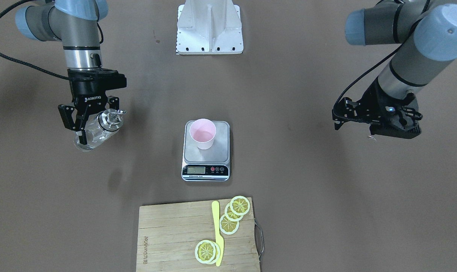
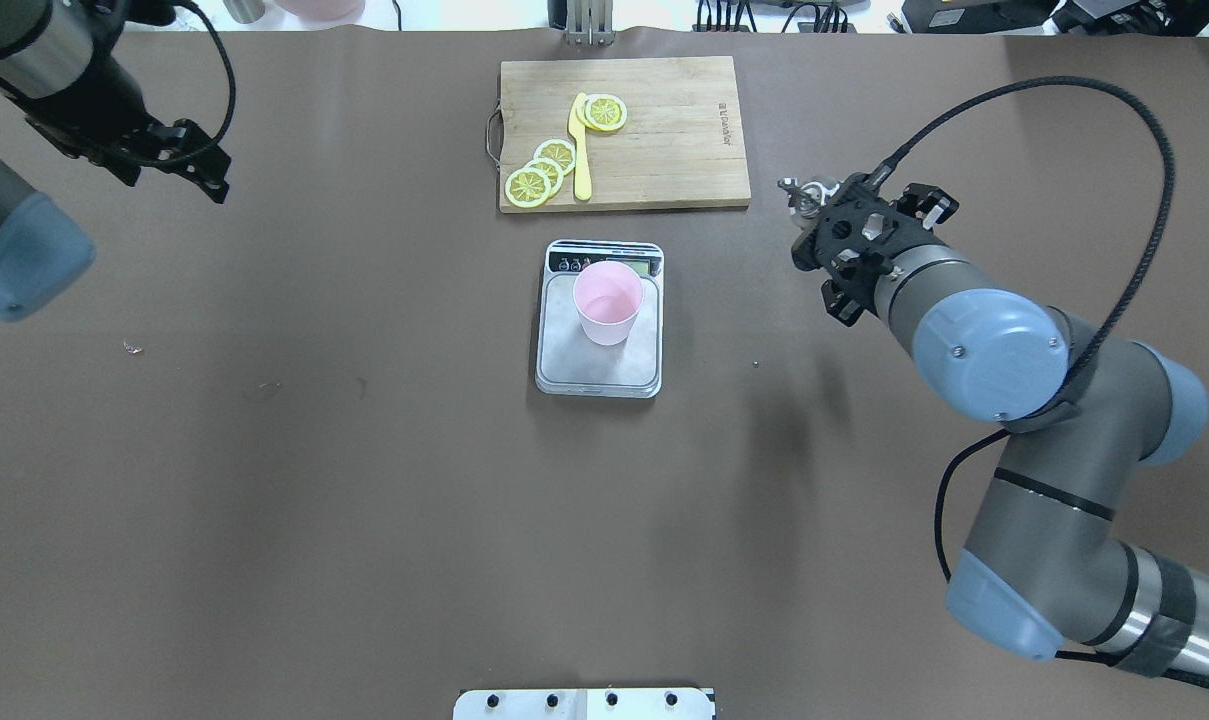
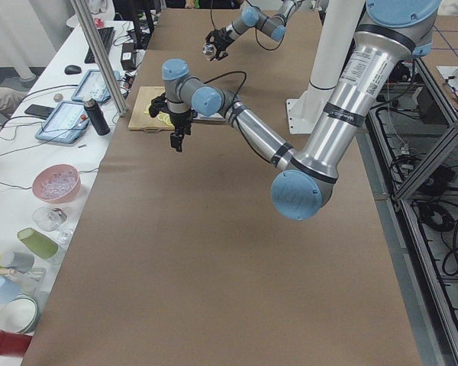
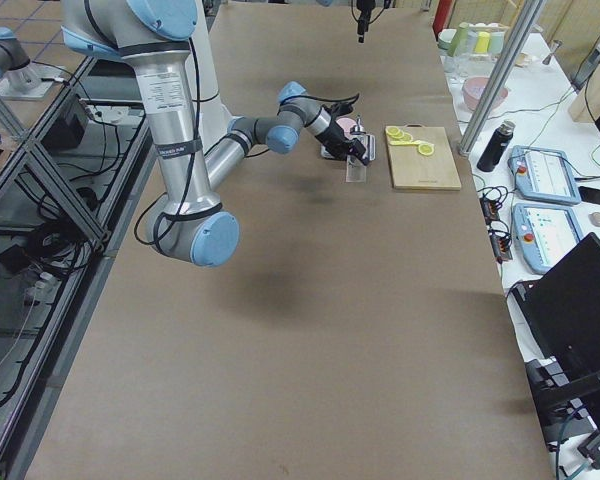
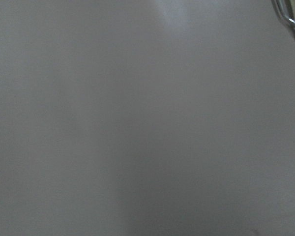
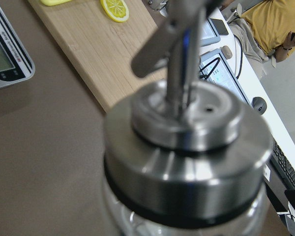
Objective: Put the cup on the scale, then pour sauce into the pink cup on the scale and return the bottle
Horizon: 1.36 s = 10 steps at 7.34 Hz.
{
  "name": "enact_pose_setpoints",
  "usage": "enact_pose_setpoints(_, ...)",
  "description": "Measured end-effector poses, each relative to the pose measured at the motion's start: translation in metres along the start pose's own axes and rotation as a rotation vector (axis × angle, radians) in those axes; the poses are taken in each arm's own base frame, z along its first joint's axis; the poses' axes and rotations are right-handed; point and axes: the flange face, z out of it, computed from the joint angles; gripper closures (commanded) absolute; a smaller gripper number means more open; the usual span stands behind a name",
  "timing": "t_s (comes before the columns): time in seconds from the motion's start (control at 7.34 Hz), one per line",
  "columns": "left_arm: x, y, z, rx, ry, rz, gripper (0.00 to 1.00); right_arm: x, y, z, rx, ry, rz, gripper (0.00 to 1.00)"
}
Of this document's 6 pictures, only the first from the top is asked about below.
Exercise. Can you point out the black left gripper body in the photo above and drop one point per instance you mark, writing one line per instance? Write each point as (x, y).
(372, 101)

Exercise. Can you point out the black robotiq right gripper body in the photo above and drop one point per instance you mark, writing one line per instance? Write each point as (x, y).
(87, 91)

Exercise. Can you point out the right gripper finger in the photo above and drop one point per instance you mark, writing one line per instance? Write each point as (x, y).
(113, 103)
(75, 119)

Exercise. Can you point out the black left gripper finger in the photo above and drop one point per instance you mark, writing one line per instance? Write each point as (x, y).
(344, 111)

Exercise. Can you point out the glass sauce bottle steel spout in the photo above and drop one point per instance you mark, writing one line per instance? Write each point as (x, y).
(101, 127)

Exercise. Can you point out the pink plastic cup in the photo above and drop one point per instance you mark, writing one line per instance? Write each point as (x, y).
(203, 132)

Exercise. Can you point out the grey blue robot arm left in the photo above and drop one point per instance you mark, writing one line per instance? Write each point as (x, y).
(426, 32)

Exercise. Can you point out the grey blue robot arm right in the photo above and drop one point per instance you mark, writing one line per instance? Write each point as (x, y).
(92, 115)

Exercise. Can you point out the digital kitchen scale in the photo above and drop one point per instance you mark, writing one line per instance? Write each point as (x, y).
(212, 164)

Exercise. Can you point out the bamboo cutting board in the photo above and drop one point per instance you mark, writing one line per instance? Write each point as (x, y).
(169, 233)

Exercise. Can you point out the lemon slice far end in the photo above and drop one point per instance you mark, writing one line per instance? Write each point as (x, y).
(240, 205)

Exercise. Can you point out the yellow plastic knife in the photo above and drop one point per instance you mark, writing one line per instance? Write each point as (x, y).
(215, 206)

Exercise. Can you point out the lemon slice middle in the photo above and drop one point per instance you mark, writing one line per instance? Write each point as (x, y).
(230, 215)

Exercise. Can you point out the lemon slice near knife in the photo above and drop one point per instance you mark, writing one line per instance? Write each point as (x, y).
(228, 227)

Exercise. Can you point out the lemon slice top pair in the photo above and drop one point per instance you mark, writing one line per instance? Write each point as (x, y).
(204, 251)

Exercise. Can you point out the lemon slice under pair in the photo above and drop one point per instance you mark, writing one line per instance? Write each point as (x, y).
(217, 253)

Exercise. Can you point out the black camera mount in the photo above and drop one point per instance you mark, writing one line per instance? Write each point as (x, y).
(397, 118)

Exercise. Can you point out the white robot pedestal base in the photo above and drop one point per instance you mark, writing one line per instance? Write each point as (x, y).
(209, 27)

